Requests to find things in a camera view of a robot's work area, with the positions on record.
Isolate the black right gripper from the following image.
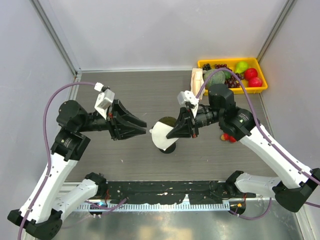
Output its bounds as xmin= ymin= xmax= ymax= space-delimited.
xmin=167 ymin=105 xmax=223 ymax=138

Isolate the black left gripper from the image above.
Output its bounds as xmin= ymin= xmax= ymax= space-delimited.
xmin=79 ymin=98 xmax=147 ymax=139

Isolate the white paper coffee filter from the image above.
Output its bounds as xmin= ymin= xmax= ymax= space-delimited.
xmin=149 ymin=121 xmax=179 ymax=151

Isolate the dark green glass dripper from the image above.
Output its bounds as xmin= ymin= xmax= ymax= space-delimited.
xmin=158 ymin=116 xmax=177 ymax=127

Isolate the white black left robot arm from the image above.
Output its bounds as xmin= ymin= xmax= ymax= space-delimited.
xmin=7 ymin=99 xmax=147 ymax=240

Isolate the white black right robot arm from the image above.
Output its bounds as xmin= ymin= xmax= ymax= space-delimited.
xmin=166 ymin=84 xmax=320 ymax=213

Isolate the red black coffee server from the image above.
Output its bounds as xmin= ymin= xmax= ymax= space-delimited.
xmin=159 ymin=142 xmax=177 ymax=154

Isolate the orange white filter paper pack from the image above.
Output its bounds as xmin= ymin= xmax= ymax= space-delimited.
xmin=190 ymin=68 xmax=204 ymax=96

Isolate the red yellow lychee bunch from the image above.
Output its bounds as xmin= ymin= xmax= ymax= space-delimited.
xmin=220 ymin=133 xmax=237 ymax=143

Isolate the green netted melon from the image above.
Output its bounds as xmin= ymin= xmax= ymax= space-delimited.
xmin=203 ymin=69 xmax=226 ymax=89

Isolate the black grape bunch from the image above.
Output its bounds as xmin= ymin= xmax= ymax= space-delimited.
xmin=202 ymin=63 xmax=212 ymax=71

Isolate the dark red grape bunch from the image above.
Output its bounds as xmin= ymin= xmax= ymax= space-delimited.
xmin=214 ymin=64 xmax=241 ymax=89

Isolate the green pear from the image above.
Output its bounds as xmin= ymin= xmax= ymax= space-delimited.
xmin=235 ymin=61 xmax=249 ymax=74

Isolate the red pink apple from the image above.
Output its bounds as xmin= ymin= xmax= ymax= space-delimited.
xmin=248 ymin=77 xmax=263 ymax=88

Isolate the yellow plastic fruit tray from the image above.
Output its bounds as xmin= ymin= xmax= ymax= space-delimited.
xmin=197 ymin=57 xmax=268 ymax=94

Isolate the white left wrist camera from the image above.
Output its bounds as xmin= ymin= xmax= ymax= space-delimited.
xmin=94 ymin=82 xmax=115 ymax=120

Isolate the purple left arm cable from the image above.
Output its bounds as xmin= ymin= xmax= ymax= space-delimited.
xmin=17 ymin=81 xmax=128 ymax=240

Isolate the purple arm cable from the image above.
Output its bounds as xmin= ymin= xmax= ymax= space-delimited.
xmin=17 ymin=81 xmax=128 ymax=240
xmin=196 ymin=68 xmax=320 ymax=221

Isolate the white slotted cable duct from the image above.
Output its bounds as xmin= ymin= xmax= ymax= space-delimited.
xmin=73 ymin=199 xmax=230 ymax=213

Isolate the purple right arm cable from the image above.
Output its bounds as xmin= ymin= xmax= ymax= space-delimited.
xmin=196 ymin=68 xmax=320 ymax=221

